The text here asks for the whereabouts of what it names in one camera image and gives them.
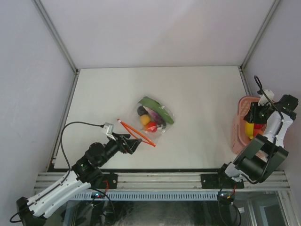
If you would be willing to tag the red fake apple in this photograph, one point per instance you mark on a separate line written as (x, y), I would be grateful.
(258, 126)

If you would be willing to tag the yellow fake banana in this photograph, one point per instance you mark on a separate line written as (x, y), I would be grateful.
(249, 127)

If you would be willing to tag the left aluminium corner post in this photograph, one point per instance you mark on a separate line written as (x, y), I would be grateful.
(54, 33)

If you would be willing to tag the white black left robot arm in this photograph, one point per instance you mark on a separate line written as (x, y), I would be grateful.
(83, 175)

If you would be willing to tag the perforated grey cable duct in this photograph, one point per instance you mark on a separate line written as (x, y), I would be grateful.
(147, 196)

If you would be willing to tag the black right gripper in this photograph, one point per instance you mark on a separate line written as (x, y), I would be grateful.
(251, 117)

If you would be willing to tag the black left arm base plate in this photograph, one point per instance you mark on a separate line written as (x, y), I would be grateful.
(108, 181)

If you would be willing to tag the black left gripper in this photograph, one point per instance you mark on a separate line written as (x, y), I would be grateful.
(130, 144)

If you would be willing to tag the pink plastic basket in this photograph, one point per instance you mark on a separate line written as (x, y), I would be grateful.
(239, 138)

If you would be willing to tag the aluminium corner frame post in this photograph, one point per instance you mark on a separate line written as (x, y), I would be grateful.
(267, 20)

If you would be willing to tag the wrinkled yellow fake fruit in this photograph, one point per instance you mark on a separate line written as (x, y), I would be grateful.
(145, 119)

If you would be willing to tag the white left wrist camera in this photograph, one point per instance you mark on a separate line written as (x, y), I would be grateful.
(107, 130)

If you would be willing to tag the clear zip top bag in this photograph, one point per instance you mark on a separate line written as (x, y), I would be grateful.
(134, 127)

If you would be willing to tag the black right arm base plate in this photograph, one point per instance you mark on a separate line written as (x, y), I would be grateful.
(215, 181)

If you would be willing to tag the purple fake eggplant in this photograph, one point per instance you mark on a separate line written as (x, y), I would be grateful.
(142, 110)

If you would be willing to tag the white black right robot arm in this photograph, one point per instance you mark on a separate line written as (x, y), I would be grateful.
(264, 125)

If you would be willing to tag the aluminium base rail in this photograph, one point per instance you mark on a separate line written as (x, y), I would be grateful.
(189, 181)

